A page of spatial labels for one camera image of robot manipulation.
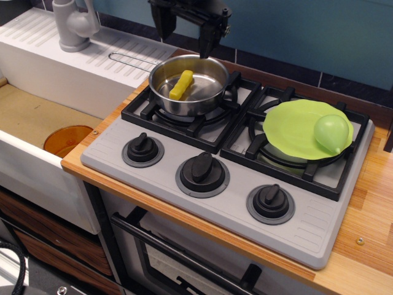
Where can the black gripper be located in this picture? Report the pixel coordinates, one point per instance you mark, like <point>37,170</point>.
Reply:
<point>211,16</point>

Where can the yellow toy corn cob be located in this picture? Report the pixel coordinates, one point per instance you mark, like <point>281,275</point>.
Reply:
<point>181,85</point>

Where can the stainless steel pot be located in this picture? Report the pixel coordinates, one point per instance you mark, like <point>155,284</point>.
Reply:
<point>203,94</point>

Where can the small green toy pear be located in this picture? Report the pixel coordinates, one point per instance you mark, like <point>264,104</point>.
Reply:
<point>331,132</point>

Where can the left black stove knob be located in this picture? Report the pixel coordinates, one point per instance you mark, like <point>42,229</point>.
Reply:
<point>142,151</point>

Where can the black stove knob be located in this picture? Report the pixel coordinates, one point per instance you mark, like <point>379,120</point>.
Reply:
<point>270,204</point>
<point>202,176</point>
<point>142,151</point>

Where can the light green plastic plate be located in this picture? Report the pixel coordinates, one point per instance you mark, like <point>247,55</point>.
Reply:
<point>290,128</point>

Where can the middle black stove knob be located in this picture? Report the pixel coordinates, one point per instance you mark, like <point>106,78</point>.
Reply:
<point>202,176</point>

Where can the grey toy stove top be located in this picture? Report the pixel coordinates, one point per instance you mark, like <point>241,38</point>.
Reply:
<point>308,237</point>

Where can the right black stove knob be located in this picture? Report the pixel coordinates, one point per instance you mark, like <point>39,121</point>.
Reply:
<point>270,204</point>

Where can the left black burner grate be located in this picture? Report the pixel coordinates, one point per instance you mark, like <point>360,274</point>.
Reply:
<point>207,132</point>

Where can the black burner grate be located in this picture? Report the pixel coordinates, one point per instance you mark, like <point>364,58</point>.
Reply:
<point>207,132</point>
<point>332,177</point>

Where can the grey toy faucet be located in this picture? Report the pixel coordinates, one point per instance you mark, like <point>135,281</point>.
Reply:
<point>75,28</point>

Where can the white toy sink unit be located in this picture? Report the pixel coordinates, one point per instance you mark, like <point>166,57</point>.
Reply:
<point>44,88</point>

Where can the right black burner grate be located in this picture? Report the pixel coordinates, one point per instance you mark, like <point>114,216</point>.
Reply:
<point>332,177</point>

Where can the wooden drawer fronts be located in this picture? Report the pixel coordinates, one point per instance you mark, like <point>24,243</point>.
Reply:
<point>59,244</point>

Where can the oven door with black handle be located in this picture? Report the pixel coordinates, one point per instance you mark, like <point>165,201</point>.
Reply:
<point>177,261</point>

